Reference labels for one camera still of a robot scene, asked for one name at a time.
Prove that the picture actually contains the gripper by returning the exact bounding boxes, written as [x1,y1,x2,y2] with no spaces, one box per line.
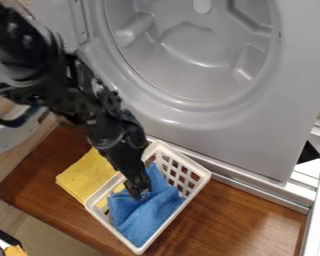
[86,116,152,200]

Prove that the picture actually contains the blue cloth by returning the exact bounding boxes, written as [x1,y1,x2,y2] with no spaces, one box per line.
[105,161,187,249]

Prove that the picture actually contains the yellow cloth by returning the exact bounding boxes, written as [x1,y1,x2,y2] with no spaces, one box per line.
[54,146,130,210]

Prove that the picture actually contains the white basket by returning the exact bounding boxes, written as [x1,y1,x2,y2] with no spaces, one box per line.
[83,139,214,256]

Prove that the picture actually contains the washing machine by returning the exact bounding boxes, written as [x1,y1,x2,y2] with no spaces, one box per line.
[27,0,320,184]

